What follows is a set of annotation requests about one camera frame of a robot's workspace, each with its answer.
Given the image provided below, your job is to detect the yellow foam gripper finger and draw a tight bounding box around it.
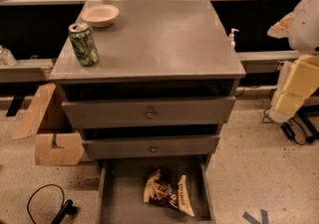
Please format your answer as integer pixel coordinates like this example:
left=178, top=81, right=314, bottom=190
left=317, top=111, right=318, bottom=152
left=284, top=55, right=319, bottom=99
left=272, top=92, right=305, bottom=116

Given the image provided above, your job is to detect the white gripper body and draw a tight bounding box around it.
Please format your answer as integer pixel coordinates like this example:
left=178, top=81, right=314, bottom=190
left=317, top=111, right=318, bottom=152
left=267, top=12, right=300, bottom=123

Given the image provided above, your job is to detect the brown chip bag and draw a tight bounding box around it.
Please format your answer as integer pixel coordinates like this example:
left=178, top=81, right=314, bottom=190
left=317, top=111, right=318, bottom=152
left=144, top=169, right=194, bottom=217

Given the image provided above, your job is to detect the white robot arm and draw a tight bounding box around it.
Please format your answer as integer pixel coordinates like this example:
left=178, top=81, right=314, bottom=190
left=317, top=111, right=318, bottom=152
left=267, top=0, right=319, bottom=122

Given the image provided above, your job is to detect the grey top drawer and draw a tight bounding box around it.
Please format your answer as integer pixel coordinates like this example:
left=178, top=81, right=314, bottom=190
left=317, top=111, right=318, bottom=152
left=62, top=97, right=235, bottom=128

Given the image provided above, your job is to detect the grey drawer cabinet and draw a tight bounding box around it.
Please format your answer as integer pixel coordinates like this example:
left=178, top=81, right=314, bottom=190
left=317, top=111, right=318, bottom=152
left=49, top=0, right=247, bottom=166

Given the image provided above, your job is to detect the grey open bottom drawer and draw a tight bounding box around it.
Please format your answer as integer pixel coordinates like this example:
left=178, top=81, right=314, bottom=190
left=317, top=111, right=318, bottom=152
left=97, top=156, right=215, bottom=224

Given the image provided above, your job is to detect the grey middle drawer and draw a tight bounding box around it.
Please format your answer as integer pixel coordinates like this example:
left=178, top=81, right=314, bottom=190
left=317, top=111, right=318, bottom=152
left=83, top=135, right=219, bottom=159

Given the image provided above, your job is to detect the black table leg base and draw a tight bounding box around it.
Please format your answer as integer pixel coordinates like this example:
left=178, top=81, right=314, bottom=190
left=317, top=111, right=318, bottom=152
left=297, top=105, right=319, bottom=142

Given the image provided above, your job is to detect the white pump bottle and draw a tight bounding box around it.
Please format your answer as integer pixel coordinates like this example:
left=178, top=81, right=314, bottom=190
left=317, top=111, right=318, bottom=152
left=228, top=28, right=239, bottom=49

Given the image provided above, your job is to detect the white paper bowl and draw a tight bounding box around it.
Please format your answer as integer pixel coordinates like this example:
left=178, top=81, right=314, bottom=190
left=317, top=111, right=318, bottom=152
left=81, top=4, right=119, bottom=28

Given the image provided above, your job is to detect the green soda can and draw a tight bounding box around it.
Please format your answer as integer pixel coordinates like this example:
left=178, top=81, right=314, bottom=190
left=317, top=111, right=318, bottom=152
left=69, top=23, right=99, bottom=66

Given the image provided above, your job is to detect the open cardboard box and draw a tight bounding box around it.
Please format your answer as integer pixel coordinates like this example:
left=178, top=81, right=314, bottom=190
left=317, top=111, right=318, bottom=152
left=12, top=83, right=90, bottom=166

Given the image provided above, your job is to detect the clear plastic container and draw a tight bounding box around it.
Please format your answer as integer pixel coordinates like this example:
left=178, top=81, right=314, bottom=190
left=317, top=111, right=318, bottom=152
left=0, top=46, right=17, bottom=68

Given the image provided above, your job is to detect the black floor cable right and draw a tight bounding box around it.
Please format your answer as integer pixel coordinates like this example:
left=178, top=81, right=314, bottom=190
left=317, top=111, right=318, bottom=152
left=261, top=88, right=317, bottom=146

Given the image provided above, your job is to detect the black floor cable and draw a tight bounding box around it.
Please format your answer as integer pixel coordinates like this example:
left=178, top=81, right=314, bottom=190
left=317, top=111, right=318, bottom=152
left=261, top=88, right=317, bottom=146
left=26, top=183, right=79, bottom=224

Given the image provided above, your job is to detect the black floor cable left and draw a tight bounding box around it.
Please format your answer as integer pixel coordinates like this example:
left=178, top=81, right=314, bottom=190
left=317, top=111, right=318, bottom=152
left=26, top=183, right=79, bottom=224

